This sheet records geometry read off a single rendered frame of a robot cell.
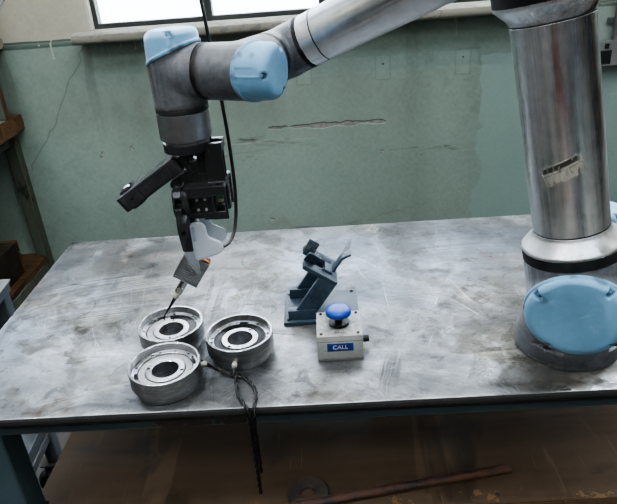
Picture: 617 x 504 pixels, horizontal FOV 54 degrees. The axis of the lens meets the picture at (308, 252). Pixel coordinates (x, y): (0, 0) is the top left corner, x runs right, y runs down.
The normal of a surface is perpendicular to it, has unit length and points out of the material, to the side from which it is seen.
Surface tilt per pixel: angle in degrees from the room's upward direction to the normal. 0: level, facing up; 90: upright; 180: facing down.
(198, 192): 90
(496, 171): 90
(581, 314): 98
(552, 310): 98
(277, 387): 0
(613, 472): 0
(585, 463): 0
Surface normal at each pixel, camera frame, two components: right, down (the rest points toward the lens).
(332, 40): -0.20, 0.73
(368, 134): 0.00, 0.44
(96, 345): -0.07, -0.89
